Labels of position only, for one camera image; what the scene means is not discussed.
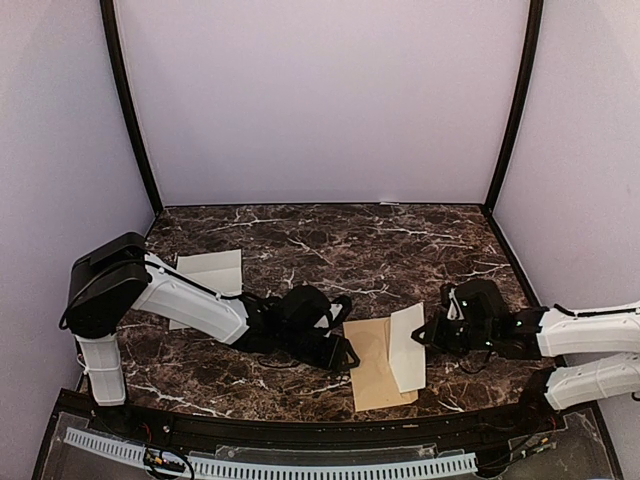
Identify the black front table rail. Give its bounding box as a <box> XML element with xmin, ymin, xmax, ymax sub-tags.
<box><xmin>59</xmin><ymin>384</ymin><xmax>566</xmax><ymax>451</ymax></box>

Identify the white slotted cable duct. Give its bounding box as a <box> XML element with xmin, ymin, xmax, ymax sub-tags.
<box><xmin>64</xmin><ymin>428</ymin><xmax>478</xmax><ymax>479</ymax></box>

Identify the cream decorated letter paper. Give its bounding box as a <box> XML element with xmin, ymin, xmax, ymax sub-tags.
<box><xmin>388</xmin><ymin>302</ymin><xmax>426</xmax><ymax>393</ymax></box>

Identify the brown paper envelope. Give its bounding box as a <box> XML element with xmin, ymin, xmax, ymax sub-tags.
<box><xmin>343</xmin><ymin>318</ymin><xmax>418</xmax><ymax>412</ymax></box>

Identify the grey folded paper sheet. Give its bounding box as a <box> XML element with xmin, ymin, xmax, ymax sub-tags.
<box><xmin>168</xmin><ymin>248</ymin><xmax>244</xmax><ymax>331</ymax></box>

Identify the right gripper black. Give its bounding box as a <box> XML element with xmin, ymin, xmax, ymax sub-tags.
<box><xmin>412</xmin><ymin>309</ymin><xmax>496</xmax><ymax>357</ymax></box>

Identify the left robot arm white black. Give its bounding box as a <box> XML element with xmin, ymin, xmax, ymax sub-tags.
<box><xmin>58</xmin><ymin>232</ymin><xmax>360</xmax><ymax>436</ymax></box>

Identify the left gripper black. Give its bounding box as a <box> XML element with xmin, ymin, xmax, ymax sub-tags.
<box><xmin>279</xmin><ymin>327</ymin><xmax>360</xmax><ymax>374</ymax></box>

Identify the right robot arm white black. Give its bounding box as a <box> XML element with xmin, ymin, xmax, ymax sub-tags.
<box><xmin>411</xmin><ymin>297</ymin><xmax>639</xmax><ymax>434</ymax></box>

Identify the black frame post left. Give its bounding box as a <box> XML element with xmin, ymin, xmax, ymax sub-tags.
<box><xmin>99</xmin><ymin>0</ymin><xmax>164</xmax><ymax>216</ymax></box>

